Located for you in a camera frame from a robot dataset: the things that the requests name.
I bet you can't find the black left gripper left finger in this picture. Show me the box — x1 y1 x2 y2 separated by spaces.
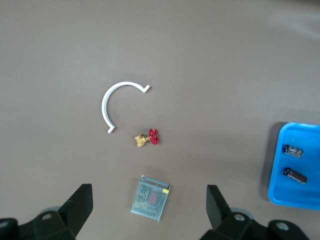
0 183 94 240

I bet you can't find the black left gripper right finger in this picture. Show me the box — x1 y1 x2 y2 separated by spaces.
199 184 311 240

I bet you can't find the long brown electrolytic capacitor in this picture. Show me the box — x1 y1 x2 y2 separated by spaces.
283 166 308 185

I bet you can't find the small black connector block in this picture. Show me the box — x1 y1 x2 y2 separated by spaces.
282 143 305 158

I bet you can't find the blue plastic tray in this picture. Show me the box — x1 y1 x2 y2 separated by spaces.
267 121 320 211

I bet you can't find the metal mesh power supply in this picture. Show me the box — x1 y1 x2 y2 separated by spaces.
130 174 171 222

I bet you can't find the white curved plastic clamp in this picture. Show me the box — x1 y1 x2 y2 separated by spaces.
101 81 152 135

